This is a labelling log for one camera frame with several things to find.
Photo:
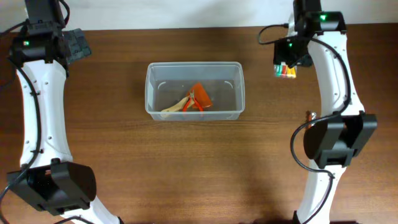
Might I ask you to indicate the orange scraper wooden handle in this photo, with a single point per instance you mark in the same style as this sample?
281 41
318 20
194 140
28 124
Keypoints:
173 101

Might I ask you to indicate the clear pack coloured wall plugs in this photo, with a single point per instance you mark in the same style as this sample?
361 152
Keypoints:
283 71

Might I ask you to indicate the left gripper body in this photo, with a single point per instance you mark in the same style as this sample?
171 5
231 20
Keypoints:
78 45

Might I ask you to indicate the orange handled pliers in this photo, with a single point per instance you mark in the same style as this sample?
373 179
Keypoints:
192 101

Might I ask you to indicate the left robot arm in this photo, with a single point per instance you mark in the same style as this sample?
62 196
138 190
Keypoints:
48 178

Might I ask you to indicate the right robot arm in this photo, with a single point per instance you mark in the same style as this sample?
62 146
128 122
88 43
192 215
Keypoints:
317 37

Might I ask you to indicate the clear plastic container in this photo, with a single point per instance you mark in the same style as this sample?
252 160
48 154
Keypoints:
223 81

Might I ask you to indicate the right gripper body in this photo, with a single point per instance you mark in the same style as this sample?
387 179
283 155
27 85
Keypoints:
286 59

